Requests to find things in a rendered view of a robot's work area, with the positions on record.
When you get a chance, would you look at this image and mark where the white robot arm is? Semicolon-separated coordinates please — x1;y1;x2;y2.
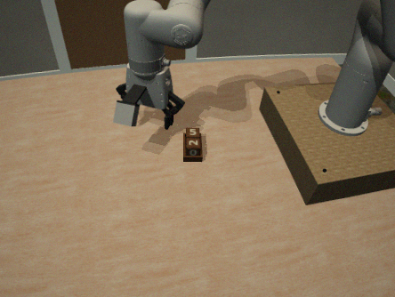
113;0;395;136

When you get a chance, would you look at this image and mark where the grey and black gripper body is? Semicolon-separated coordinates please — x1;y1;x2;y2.
125;63;173;109

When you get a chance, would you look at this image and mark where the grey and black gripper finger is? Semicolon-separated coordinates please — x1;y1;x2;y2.
162;91;185;130
116;84;126;99

